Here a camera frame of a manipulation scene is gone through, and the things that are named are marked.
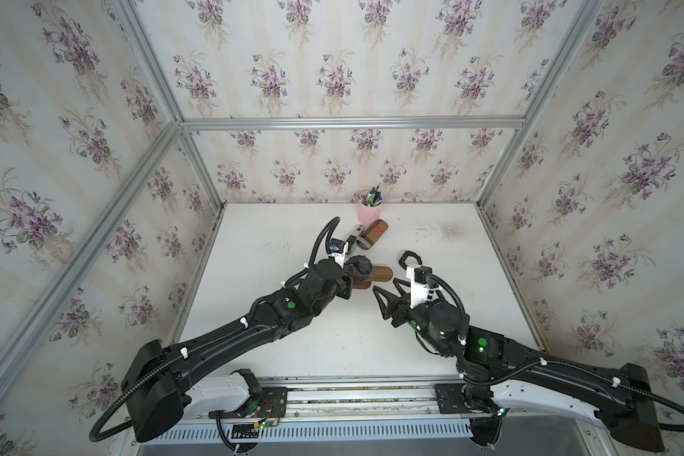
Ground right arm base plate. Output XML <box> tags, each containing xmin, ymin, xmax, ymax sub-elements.
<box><xmin>432</xmin><ymin>380</ymin><xmax>517</xmax><ymax>415</ymax></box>

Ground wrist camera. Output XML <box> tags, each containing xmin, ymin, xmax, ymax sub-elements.
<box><xmin>326</xmin><ymin>239</ymin><xmax>350</xmax><ymax>268</ymax></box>
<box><xmin>406</xmin><ymin>266</ymin><xmax>434</xmax><ymax>309</ymax></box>

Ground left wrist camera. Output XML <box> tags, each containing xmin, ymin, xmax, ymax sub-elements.
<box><xmin>326</xmin><ymin>239</ymin><xmax>350</xmax><ymax>268</ymax></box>

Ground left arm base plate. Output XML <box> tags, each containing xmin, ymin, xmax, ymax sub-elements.
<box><xmin>208</xmin><ymin>387</ymin><xmax>289</xmax><ymax>421</ymax></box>

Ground black sport watch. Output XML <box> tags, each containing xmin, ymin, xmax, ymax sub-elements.
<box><xmin>398</xmin><ymin>250</ymin><xmax>424</xmax><ymax>270</ymax></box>
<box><xmin>344</xmin><ymin>256</ymin><xmax>374</xmax><ymax>281</ymax></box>

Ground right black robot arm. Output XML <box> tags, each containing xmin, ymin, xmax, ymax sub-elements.
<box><xmin>372</xmin><ymin>275</ymin><xmax>684</xmax><ymax>453</ymax></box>

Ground pink pen bucket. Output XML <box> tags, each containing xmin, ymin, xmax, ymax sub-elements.
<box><xmin>356</xmin><ymin>201</ymin><xmax>383</xmax><ymax>226</ymax></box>

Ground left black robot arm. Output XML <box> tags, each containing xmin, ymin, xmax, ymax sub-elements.
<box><xmin>89</xmin><ymin>217</ymin><xmax>353</xmax><ymax>443</ymax></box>

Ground pens in bucket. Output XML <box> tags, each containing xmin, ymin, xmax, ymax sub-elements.
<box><xmin>357</xmin><ymin>184</ymin><xmax>383</xmax><ymax>207</ymax></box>

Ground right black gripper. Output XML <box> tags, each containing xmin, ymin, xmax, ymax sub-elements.
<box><xmin>374</xmin><ymin>277</ymin><xmax>452</xmax><ymax>361</ymax></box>

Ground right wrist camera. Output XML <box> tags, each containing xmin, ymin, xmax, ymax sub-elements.
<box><xmin>406</xmin><ymin>266</ymin><xmax>434</xmax><ymax>309</ymax></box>

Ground black and beige stapler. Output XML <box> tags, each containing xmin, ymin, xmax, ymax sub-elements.
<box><xmin>346</xmin><ymin>225</ymin><xmax>365</xmax><ymax>256</ymax></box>

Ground aluminium mounting rail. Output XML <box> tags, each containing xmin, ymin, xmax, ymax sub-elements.
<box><xmin>135</xmin><ymin>374</ymin><xmax>557</xmax><ymax>452</ymax></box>

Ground wooden watch stand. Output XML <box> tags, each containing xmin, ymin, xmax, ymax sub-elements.
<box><xmin>353</xmin><ymin>266</ymin><xmax>393</xmax><ymax>290</ymax></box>

